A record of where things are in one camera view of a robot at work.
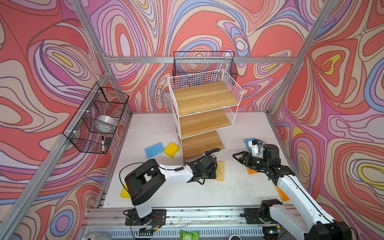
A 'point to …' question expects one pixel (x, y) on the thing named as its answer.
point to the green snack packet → (184, 235)
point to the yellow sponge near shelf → (171, 149)
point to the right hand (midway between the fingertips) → (236, 160)
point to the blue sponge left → (154, 150)
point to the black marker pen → (103, 144)
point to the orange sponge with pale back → (220, 171)
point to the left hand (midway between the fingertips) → (219, 172)
